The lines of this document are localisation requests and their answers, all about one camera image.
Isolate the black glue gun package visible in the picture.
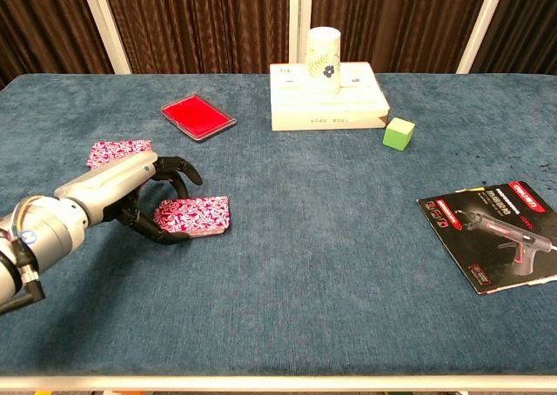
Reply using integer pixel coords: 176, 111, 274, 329
416, 180, 557, 298

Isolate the blue felt table cover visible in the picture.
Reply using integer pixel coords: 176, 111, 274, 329
0, 72, 557, 377

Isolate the brown pleated curtain panel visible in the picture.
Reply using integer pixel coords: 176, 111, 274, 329
0, 0, 115, 90
472, 0, 557, 75
100, 0, 292, 75
311, 0, 493, 75

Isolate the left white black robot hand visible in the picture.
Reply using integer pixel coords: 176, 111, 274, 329
54, 151, 204, 246

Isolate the green cube block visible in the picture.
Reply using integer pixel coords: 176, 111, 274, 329
382, 117, 416, 153

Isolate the small pink white packet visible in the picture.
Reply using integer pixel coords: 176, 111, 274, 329
153, 195, 231, 238

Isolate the floral white paper cup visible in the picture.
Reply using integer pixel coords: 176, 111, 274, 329
304, 26, 341, 95

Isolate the red ink pad case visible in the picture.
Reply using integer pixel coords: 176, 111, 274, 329
160, 92, 238, 143

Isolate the straight white partition post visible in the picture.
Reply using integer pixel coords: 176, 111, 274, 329
289, 0, 314, 65

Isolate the white cardboard box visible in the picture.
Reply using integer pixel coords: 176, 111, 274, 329
269, 61, 391, 132

